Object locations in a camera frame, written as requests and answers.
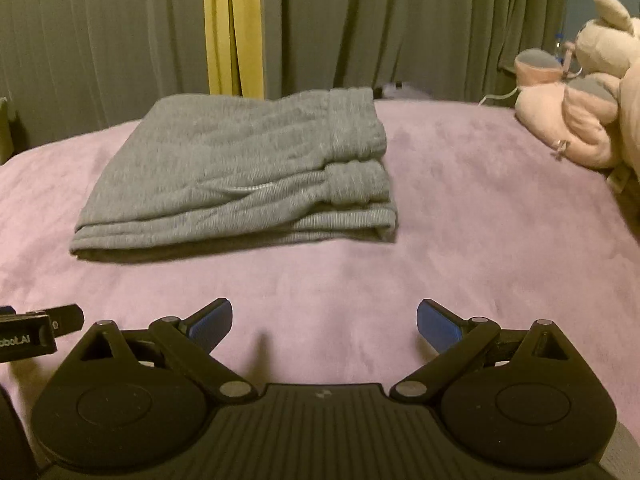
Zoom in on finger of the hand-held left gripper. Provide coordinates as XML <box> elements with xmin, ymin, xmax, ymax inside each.
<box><xmin>48</xmin><ymin>303</ymin><xmax>85</xmax><ymax>334</ymax></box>

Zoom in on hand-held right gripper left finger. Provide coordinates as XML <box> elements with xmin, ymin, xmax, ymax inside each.
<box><xmin>76</xmin><ymin>297</ymin><xmax>254</xmax><ymax>404</ymax></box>

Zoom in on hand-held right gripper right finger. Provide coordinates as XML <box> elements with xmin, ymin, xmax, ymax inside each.
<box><xmin>389</xmin><ymin>298</ymin><xmax>572</xmax><ymax>404</ymax></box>

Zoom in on grey pants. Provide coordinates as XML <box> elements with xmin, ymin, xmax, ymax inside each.
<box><xmin>69</xmin><ymin>86</ymin><xmax>400</xmax><ymax>265</ymax></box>

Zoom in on pink blanket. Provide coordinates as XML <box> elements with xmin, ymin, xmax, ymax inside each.
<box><xmin>0</xmin><ymin>97</ymin><xmax>640</xmax><ymax>441</ymax></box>

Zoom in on pink plush toy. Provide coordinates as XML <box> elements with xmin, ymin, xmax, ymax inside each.
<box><xmin>514</xmin><ymin>0</ymin><xmax>640</xmax><ymax>195</ymax></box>

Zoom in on grey curtain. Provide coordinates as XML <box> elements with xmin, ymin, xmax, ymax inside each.
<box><xmin>0</xmin><ymin>0</ymin><xmax>572</xmax><ymax>167</ymax></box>

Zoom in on yellow curtain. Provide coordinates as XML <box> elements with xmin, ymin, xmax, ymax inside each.
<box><xmin>201</xmin><ymin>0</ymin><xmax>267</xmax><ymax>99</ymax></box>

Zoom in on white cable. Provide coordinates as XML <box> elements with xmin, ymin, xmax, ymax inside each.
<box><xmin>478</xmin><ymin>84</ymin><xmax>522</xmax><ymax>109</ymax></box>

